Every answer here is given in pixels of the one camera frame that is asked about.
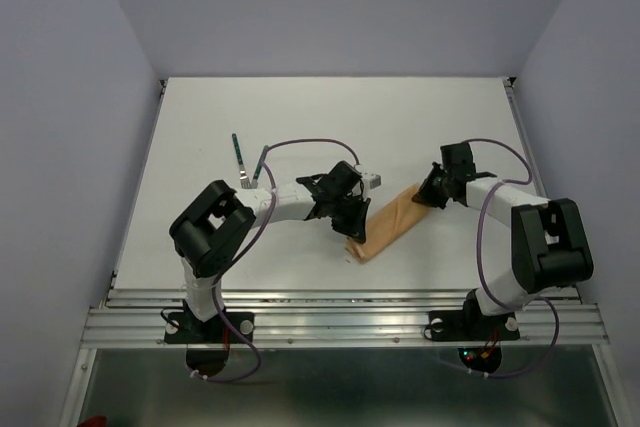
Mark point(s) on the aluminium mounting rail frame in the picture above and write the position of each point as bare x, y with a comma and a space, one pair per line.
335, 343

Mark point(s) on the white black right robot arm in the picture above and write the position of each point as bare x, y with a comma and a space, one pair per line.
548, 244

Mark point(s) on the green handled fork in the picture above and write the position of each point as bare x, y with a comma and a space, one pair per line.
245, 181

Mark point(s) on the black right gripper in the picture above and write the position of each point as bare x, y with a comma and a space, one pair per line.
424, 194

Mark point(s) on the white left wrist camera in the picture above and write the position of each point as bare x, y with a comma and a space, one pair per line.
370, 180

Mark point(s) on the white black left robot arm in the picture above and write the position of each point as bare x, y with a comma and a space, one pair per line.
210, 234

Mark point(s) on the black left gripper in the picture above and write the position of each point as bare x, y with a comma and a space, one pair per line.
357, 228

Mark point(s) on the beige cloth napkin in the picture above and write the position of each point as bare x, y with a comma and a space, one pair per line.
388, 224

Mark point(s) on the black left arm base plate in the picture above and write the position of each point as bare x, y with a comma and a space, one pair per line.
182, 328

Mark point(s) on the red object at bottom edge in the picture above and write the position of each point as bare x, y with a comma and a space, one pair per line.
94, 421

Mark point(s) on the green handled knife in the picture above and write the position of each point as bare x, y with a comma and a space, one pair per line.
259, 167

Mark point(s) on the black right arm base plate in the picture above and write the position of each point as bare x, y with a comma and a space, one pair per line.
458, 326

